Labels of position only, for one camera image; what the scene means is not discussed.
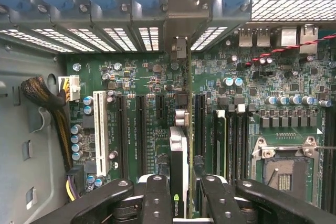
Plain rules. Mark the black short expansion slot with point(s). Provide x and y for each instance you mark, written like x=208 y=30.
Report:
x=160 y=107

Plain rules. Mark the white expansion slot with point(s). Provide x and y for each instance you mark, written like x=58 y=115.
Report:
x=101 y=129

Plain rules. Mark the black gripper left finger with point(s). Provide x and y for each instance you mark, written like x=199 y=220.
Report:
x=157 y=203

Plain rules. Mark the open PC case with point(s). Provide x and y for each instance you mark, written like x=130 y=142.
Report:
x=31 y=134

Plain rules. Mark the thin metal locking lever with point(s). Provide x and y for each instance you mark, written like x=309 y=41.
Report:
x=325 y=148

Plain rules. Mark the white power connector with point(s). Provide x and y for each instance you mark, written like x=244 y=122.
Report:
x=72 y=87

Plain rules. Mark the CPU socket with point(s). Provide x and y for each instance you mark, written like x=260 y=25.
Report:
x=283 y=174

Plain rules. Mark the black long expansion slot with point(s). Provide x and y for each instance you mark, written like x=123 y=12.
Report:
x=122 y=134
x=141 y=134
x=200 y=124

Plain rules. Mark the installed RAM stick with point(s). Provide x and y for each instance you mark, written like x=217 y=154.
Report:
x=221 y=142

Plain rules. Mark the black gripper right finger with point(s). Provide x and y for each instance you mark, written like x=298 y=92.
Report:
x=215 y=203

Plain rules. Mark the green motherboard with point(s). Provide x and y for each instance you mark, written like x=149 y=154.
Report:
x=262 y=82

